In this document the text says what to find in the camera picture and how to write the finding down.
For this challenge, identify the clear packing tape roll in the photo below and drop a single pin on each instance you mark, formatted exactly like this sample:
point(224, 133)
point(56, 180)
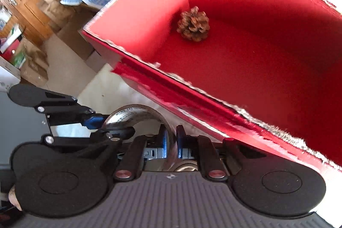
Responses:
point(125, 111)

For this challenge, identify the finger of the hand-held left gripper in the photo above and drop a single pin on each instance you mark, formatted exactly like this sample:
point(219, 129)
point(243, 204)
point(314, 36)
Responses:
point(115, 133)
point(92, 121)

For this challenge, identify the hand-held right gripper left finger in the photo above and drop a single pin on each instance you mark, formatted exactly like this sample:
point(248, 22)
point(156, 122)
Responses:
point(163, 139)

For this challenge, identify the brown pine cone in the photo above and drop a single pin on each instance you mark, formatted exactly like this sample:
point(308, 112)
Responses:
point(193, 23)

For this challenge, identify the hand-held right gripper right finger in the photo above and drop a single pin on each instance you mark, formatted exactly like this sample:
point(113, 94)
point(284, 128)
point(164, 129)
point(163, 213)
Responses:
point(181, 139)

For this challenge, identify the red cardboard box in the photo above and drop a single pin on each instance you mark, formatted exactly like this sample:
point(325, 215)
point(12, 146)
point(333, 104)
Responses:
point(240, 70)

